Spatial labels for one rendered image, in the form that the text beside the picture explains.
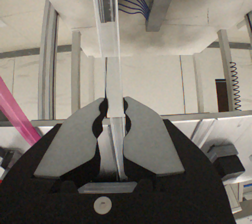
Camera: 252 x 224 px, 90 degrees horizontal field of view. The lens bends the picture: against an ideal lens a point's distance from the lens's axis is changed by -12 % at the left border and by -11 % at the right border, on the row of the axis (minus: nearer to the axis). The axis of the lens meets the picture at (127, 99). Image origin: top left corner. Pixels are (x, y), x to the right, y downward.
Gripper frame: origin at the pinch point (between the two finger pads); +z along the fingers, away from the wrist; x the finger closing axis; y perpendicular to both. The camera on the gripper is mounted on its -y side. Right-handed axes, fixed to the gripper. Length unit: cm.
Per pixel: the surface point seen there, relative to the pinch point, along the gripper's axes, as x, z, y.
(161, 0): 12.1, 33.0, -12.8
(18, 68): -153, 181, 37
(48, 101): -21.4, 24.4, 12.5
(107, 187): -3.0, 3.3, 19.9
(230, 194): 28.4, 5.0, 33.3
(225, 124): 14.1, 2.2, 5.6
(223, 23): 43, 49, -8
